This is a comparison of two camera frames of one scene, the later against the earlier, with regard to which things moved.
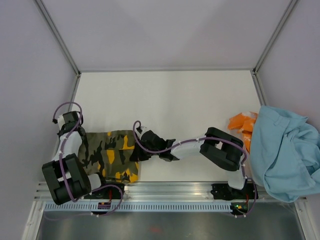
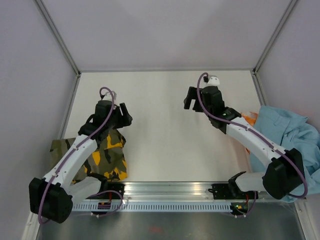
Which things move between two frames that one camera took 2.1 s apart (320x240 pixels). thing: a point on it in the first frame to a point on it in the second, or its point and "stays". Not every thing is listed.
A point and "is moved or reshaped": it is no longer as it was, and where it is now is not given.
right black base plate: x=225 y=192 stays
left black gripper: x=63 y=129 to x=125 y=119
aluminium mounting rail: x=148 y=191 stays
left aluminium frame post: x=41 y=6 stays
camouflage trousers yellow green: x=107 y=154 is moved or reshaped
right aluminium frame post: x=291 y=4 stays
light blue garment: x=284 y=154 stays
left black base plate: x=109 y=192 stays
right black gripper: x=137 y=154 to x=191 y=94
